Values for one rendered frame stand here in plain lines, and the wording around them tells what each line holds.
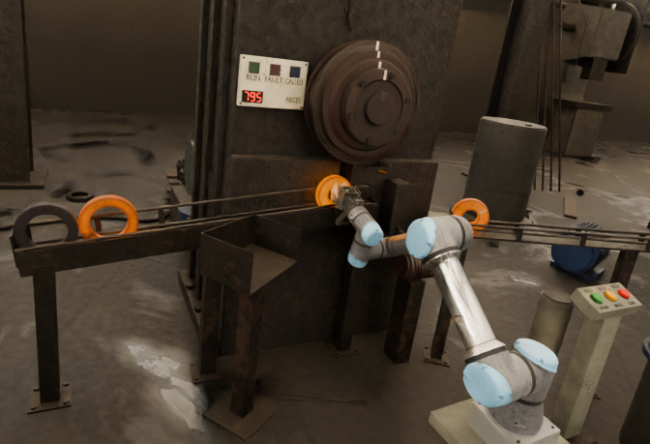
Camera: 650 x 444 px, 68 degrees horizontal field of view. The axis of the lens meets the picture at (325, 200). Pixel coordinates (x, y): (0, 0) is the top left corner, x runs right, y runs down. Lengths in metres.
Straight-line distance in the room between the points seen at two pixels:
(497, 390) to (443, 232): 0.43
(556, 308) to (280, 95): 1.31
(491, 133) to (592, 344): 2.79
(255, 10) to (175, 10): 5.98
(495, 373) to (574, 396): 0.82
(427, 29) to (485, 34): 8.26
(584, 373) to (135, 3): 7.01
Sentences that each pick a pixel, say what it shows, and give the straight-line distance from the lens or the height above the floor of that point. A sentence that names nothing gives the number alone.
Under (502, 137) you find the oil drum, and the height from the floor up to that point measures 0.76.
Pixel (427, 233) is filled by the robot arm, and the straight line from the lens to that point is 1.40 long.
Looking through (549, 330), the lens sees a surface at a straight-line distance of 2.08.
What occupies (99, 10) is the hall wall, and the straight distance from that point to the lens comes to 7.71.
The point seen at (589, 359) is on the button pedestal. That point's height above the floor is 0.37.
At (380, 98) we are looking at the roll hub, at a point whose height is 1.15.
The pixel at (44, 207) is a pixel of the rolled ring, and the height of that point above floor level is 0.72.
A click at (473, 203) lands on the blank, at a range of 2.10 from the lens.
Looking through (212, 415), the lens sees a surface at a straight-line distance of 1.93.
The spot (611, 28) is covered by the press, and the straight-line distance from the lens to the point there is 9.78.
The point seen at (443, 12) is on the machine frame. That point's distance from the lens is 2.23.
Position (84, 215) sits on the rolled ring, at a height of 0.69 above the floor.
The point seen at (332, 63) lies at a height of 1.25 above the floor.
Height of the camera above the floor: 1.30
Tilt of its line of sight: 17 degrees down
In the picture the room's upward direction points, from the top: 8 degrees clockwise
